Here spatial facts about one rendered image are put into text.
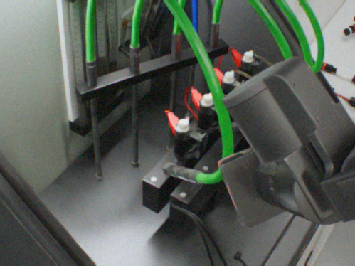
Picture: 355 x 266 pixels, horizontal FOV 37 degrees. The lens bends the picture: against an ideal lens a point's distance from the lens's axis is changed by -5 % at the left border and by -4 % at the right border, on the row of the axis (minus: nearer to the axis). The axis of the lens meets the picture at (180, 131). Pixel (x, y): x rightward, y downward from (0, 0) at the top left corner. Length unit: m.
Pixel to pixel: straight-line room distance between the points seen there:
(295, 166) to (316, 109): 0.04
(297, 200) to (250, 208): 0.11
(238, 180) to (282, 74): 0.15
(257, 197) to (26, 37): 0.58
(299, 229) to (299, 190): 0.62
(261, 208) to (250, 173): 0.03
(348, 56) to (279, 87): 1.02
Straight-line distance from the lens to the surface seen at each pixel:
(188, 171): 0.81
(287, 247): 1.00
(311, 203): 0.41
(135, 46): 1.02
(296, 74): 0.40
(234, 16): 1.17
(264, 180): 0.48
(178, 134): 0.94
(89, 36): 0.96
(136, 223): 1.15
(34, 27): 0.97
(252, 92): 0.40
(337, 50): 1.42
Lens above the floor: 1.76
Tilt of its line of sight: 45 degrees down
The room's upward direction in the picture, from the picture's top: 4 degrees clockwise
